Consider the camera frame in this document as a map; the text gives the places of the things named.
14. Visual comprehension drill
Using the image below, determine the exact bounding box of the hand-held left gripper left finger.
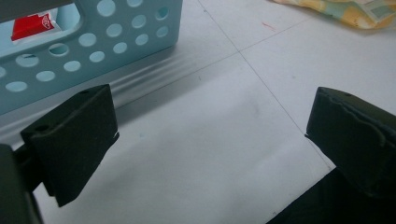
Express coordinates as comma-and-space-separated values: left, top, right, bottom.
13, 83, 120, 208

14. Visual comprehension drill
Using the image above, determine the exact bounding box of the white foam board mat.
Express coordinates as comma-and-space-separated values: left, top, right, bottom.
0, 0, 396, 224

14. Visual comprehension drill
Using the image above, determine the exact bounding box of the red and white tube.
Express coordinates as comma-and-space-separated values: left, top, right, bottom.
11, 12, 60, 41

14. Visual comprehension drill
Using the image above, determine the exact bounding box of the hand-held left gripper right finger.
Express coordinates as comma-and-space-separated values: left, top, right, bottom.
304, 86, 396, 200

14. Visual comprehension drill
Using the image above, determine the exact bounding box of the light blue perforated plastic basket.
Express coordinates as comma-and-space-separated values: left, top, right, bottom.
0, 0, 184, 116

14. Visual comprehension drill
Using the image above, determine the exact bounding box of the yellow and green patterned bag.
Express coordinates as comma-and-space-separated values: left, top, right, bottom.
270, 0, 396, 31

